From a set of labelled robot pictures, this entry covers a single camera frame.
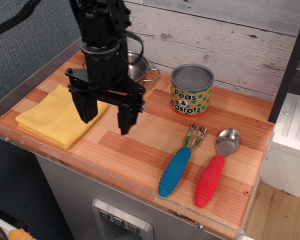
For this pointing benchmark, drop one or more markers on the red handled spoon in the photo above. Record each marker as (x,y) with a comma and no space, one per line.
(226,143)

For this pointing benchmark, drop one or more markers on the black vertical post right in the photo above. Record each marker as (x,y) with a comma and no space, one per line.
(286,81)

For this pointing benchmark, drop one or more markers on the grey toy fridge cabinet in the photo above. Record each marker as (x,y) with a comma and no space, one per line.
(75,192)

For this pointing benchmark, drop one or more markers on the clear acrylic table guard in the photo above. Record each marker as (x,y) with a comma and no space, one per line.
(134,163)

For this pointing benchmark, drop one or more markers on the peas and carrots can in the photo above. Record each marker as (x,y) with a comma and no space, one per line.
(191,89)

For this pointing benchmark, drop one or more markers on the white cabinet at right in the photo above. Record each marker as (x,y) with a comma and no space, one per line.
(281,167)

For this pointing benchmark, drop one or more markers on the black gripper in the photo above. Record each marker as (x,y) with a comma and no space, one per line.
(86,98)

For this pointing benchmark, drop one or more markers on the orange object bottom left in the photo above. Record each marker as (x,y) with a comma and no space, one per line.
(19,234)

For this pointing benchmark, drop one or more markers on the blue handled fork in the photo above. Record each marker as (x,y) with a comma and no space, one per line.
(173,172)

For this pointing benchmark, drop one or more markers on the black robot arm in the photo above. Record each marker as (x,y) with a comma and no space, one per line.
(103,25)

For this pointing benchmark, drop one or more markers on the yellow towel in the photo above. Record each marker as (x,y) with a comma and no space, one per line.
(56,119)

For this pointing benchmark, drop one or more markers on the small steel pot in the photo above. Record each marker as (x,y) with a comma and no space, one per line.
(137,68)

